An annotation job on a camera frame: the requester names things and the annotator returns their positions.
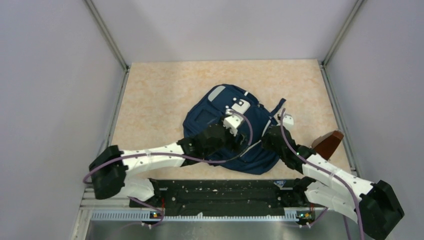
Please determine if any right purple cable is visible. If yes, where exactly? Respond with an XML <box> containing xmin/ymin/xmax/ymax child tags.
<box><xmin>279</xmin><ymin>109</ymin><xmax>365</xmax><ymax>240</ymax></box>

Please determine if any brown leather case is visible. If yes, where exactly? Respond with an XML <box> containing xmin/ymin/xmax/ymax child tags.
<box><xmin>311</xmin><ymin>130</ymin><xmax>344</xmax><ymax>160</ymax></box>

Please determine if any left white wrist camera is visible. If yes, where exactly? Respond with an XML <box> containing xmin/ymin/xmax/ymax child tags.
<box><xmin>222</xmin><ymin>109</ymin><xmax>244</xmax><ymax>136</ymax></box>

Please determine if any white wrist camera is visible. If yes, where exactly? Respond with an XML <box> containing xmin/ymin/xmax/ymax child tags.
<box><xmin>277</xmin><ymin>113</ymin><xmax>295</xmax><ymax>131</ymax></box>
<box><xmin>222</xmin><ymin>109</ymin><xmax>244</xmax><ymax>136</ymax></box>

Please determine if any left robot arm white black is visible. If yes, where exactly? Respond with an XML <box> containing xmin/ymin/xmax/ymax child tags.
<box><xmin>83</xmin><ymin>123</ymin><xmax>240</xmax><ymax>201</ymax></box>

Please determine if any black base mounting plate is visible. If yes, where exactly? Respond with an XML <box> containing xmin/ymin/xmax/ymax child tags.
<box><xmin>146</xmin><ymin>178</ymin><xmax>318</xmax><ymax>217</ymax></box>

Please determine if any aluminium frame rail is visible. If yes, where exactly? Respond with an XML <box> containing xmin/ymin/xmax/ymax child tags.
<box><xmin>71</xmin><ymin>180</ymin><xmax>360</xmax><ymax>240</ymax></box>

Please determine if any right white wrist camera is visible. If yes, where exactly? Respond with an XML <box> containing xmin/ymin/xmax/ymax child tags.
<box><xmin>277</xmin><ymin>113</ymin><xmax>295</xmax><ymax>131</ymax></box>

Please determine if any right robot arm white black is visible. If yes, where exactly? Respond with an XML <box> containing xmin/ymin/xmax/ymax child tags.
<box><xmin>261</xmin><ymin>125</ymin><xmax>405</xmax><ymax>240</ymax></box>

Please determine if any navy blue backpack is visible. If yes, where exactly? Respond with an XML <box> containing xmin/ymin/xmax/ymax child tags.
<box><xmin>182</xmin><ymin>84</ymin><xmax>286</xmax><ymax>175</ymax></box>

